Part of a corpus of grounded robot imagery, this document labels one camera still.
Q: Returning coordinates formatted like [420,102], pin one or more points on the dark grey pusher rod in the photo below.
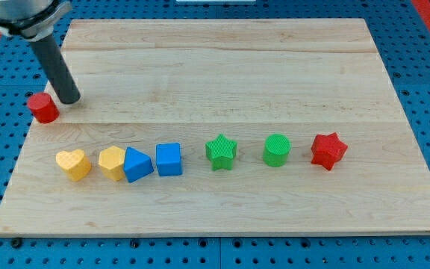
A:
[51,60]

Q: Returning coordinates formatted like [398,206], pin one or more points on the red cylinder block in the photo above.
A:
[43,107]

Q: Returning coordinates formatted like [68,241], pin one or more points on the yellow heart block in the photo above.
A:
[75,164]

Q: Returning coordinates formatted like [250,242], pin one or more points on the yellow hexagon block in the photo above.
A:
[111,162]

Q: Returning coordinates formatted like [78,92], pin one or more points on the blue triangle block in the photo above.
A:
[137,165]

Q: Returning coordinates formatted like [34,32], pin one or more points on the light wooden board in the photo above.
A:
[145,82]

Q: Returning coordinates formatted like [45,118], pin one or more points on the blue cube block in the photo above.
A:
[168,159]

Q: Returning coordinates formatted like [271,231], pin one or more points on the green star block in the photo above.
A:
[221,152]

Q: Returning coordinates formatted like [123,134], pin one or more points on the green cylinder block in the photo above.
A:
[276,150]

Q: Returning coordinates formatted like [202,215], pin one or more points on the red star block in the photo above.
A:
[327,149]

